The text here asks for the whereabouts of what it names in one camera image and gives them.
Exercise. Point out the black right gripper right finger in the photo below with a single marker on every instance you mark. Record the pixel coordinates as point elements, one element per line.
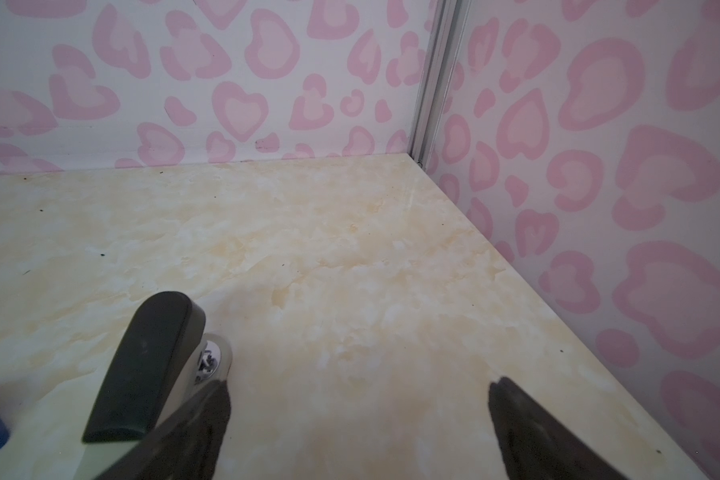
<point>534,444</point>

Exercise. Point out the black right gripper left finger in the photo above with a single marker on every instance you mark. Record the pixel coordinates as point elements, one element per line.
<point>185,446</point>

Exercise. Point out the aluminium corner frame post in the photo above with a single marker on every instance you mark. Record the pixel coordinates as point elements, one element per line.
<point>448,25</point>

